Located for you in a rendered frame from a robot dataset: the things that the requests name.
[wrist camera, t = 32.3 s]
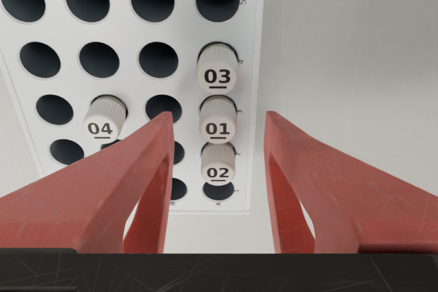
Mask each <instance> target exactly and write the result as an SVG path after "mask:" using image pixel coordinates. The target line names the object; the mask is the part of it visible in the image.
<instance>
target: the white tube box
mask: <svg viewBox="0 0 438 292"><path fill-rule="evenodd" d="M263 8H264V0H0V68H1V71H2V73H3V77H4V79H5V82H6V85H7V87H8V91H9V93H10V96H11V99H12V101H13V104H14V107H15V109H16V113H17V115H18V118H19V120H20V124H21V126H22V129H23V133H24V134H25V138H26V140H27V143H28V146H29V149H30V151H31V154H32V157H33V160H34V162H35V165H36V168H37V171H38V174H39V176H40V178H43V177H45V176H47V175H49V174H51V173H53V172H55V171H58V170H60V169H62V168H64V167H66V166H69V165H71V164H73V163H74V162H77V161H78V160H81V159H83V158H85V157H87V156H89V155H91V154H94V153H96V152H98V151H100V150H102V149H105V148H106V147H109V146H110V145H113V144H114V143H117V142H118V141H121V140H122V139H124V138H126V137H127V136H129V135H131V134H132V133H133V132H135V131H136V130H137V129H139V128H141V127H142V126H143V125H145V124H146V123H148V122H149V121H150V120H152V119H154V118H155V117H156V116H157V115H159V114H161V113H162V112H163V111H171V112H172V116H173V131H174V140H175V151H174V161H173V178H172V188H171V199H170V205H169V214H227V215H249V214H250V209H251V200H252V181H253V170H254V150H255V139H256V119H257V99H258V89H259V69H260V58H261V38H262V28H263ZM212 42H224V43H226V44H229V45H230V46H231V47H232V48H233V49H234V50H235V55H236V58H237V62H238V72H239V77H238V81H237V83H236V84H235V86H234V88H233V89H232V90H230V91H229V92H228V93H225V94H222V95H225V96H227V97H229V98H230V99H232V100H233V101H234V107H235V111H236V116H237V131H236V134H235V135H234V137H233V138H232V139H231V140H229V142H230V143H231V144H232V145H233V150H234V153H235V171H236V172H235V176H234V178H233V180H231V182H229V183H227V184H225V185H222V186H215V185H212V184H209V183H208V182H206V181H205V180H204V179H203V177H202V175H201V156H202V154H203V149H204V144H206V143H207V142H208V141H207V140H205V139H204V138H203V137H202V135H201V134H200V131H199V118H200V111H201V107H202V105H203V101H204V100H205V99H206V98H207V97H209V96H211V95H214V94H210V93H208V92H206V91H205V90H204V89H202V87H201V86H200V84H199V83H198V80H197V68H198V61H199V58H200V55H201V51H202V48H203V47H204V46H206V45H207V44H209V43H212ZM99 95H113V96H116V97H118V98H120V99H121V100H122V101H123V102H124V103H125V105H126V107H127V110H126V117H125V121H124V125H123V127H122V130H121V133H120V135H119V137H118V138H117V139H116V140H115V141H113V142H111V143H105V144H103V143H97V142H94V141H92V140H91V139H89V138H88V137H87V136H86V135H85V133H84V131H83V127H82V125H83V123H82V122H83V120H84V118H85V116H86V114H87V112H88V110H89V108H90V107H91V104H92V103H93V102H94V101H95V100H96V98H97V96H99Z"/></svg>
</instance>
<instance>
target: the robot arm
mask: <svg viewBox="0 0 438 292"><path fill-rule="evenodd" d="M263 150H264V159H265V178H266V187H267V199H268V204H269V214H270V223H271V229H272V238H273V244H274V254H164V245H165V239H166V229H167V224H168V214H169V205H170V199H171V188H172V178H173V161H174V151H175V140H174V131H173V116H172V112H171V111H163V112H162V113H161V114H159V115H157V116H156V117H155V118H154V119H152V120H150V121H149V122H148V123H146V124H145V125H143V126H142V127H141V128H139V129H137V130H136V131H135V132H133V133H132V134H131V135H129V136H127V137H126V138H124V139H122V140H121V141H118V142H117V143H114V144H113V145H110V146H109V147H106V148H105V149H102V150H100V151H98V152H96V153H94V154H91V155H89V156H87V157H85V158H83V159H81V160H78V161H77V162H74V163H73V164H71V165H69V166H66V167H64V168H62V169H60V170H58V171H55V172H53V173H51V174H49V175H47V176H45V177H43V178H41V179H39V180H37V181H35V182H32V183H30V184H28V185H26V186H24V187H22V188H19V189H17V190H15V191H13V192H11V193H9V194H7V195H5V196H3V197H0V292H438V197H437V196H435V195H433V194H431V193H429V192H427V191H425V190H423V189H421V188H419V187H416V186H414V185H412V184H410V183H408V182H405V181H403V180H401V179H399V178H397V177H395V176H393V175H391V174H389V173H387V172H384V171H382V170H380V169H378V168H376V167H373V166H371V165H369V164H367V163H365V162H363V161H361V160H359V159H357V158H355V157H352V156H350V155H348V154H346V153H344V152H341V151H339V150H337V149H335V148H334V147H331V146H329V145H327V144H325V143H323V142H321V141H319V140H317V139H315V138H313V137H311V136H310V135H309V134H307V133H305V132H304V131H303V130H301V129H300V128H299V127H297V126H296V125H294V124H293V123H291V122H290V121H288V120H287V119H286V118H284V117H282V116H281V115H280V114H279V113H277V112H275V111H267V112H266V116H265V131H264V140H263ZM300 202H301V204H302V206H303V207H304V209H305V211H306V212H307V214H308V216H309V217H310V219H311V221H312V224H313V227H314V233H315V238H314V236H313V234H312V232H311V230H310V228H309V226H308V224H307V221H306V219H305V217H304V214H303V211H302V207H301V205H300ZM137 203H138V206H137V209H136V212H135V215H134V217H133V220H132V223H131V224H130V227H129V228H128V231H127V232H126V235H125V236H124V238H123V235H124V228H125V225H126V221H127V220H128V218H129V216H130V215H131V213H132V211H133V210H134V208H135V206H136V205H137Z"/></svg>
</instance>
